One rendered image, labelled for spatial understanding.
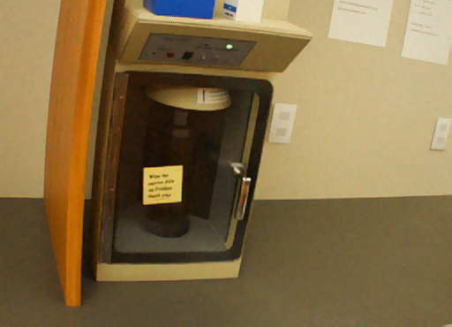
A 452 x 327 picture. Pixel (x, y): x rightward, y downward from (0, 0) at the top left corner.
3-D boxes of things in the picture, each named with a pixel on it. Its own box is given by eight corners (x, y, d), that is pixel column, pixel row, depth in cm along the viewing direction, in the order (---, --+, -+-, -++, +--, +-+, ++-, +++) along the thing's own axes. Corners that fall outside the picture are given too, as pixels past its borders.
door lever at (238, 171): (237, 209, 128) (224, 209, 127) (244, 165, 124) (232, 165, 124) (245, 221, 123) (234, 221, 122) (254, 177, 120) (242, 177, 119)
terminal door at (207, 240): (101, 262, 123) (118, 70, 109) (239, 260, 134) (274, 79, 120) (101, 264, 122) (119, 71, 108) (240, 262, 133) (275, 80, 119)
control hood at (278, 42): (115, 58, 108) (123, 4, 105) (279, 70, 120) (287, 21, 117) (127, 74, 98) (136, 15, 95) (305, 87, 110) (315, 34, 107)
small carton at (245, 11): (222, 15, 108) (227, -16, 106) (245, 18, 111) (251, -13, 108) (235, 20, 104) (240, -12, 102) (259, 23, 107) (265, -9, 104)
